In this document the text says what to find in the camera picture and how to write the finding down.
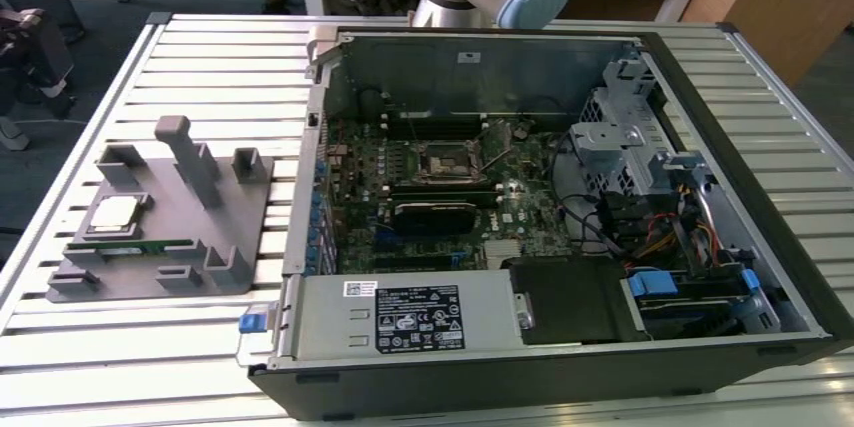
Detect wooden cabinet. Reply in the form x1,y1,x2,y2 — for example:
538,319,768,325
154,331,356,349
684,0,854,88

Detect silver power supply unit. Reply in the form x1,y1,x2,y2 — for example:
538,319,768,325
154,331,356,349
293,269,526,362

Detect blue disk carrier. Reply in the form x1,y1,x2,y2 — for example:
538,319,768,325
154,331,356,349
626,269,760,339

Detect CPU socket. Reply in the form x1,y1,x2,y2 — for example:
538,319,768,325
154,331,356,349
414,139,484,184

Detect grey parts rack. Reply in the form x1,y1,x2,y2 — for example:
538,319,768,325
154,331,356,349
45,114,277,304

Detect black graphics card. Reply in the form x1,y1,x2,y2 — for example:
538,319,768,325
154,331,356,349
392,200,481,238

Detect black expansion slot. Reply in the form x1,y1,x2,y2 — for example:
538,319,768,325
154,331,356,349
370,252,462,272

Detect white stand foot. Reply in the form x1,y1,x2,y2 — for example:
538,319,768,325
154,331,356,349
0,116,30,152

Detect green RAM stick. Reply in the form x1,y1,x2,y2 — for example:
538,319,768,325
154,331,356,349
66,238,202,256

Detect silver chipset heatsink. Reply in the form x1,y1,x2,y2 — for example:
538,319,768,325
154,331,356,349
484,240,526,269

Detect coloured power supply wires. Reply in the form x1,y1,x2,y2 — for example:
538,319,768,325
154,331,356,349
637,181,726,268

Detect silver metal drive cage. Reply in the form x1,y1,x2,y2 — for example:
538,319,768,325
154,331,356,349
568,59,673,198

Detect silver green CPU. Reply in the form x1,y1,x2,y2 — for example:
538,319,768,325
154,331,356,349
89,195,147,234

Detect black open PC case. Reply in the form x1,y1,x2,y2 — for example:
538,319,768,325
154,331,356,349
237,21,854,421

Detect green motherboard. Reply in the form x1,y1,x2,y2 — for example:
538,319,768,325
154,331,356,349
319,114,577,276

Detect black RAM slot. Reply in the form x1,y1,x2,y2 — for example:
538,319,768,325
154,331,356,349
392,198,504,207
385,126,486,134
385,115,485,123
385,120,486,128
389,180,501,189
390,192,502,201
389,186,501,195

